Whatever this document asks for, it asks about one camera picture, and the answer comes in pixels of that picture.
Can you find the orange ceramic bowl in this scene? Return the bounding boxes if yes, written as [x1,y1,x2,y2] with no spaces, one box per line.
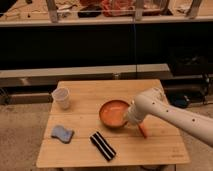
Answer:
[99,100,129,129]

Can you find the wooden folding table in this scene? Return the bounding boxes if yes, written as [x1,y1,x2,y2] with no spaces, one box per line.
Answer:
[36,79,190,169]

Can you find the blue sponge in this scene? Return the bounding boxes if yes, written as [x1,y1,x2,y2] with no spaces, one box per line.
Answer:
[51,125,74,144]

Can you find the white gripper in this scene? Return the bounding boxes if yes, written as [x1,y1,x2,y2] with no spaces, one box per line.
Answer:
[124,106,144,125]

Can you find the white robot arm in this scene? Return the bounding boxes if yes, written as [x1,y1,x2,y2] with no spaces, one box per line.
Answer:
[124,88,213,148]

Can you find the orange toy carrot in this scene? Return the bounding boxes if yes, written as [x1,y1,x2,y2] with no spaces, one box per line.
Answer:
[138,123,147,138]

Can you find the black white striped cloth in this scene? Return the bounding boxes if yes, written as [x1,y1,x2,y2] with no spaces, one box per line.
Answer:
[90,132,116,161]

